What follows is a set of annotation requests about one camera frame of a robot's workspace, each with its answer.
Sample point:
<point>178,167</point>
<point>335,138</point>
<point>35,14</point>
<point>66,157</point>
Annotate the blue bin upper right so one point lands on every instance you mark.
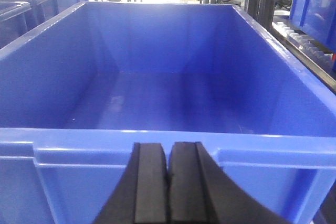
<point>80,89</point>

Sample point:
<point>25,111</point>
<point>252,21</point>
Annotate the blue bin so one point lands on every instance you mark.
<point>39,1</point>
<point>316,18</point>
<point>80,89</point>

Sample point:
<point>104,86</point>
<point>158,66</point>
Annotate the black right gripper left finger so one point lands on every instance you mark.
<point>141,194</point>

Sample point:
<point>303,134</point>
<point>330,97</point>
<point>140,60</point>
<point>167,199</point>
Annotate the far right blue bin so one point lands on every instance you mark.
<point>316,18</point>

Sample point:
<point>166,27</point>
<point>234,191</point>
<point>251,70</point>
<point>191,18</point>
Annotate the white roller conveyor track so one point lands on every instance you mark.
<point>319,55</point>

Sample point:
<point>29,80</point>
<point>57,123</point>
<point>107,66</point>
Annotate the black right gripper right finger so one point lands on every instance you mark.
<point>200,192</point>

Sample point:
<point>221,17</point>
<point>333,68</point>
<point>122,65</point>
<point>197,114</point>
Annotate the blue bin upper left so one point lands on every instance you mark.
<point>39,1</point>

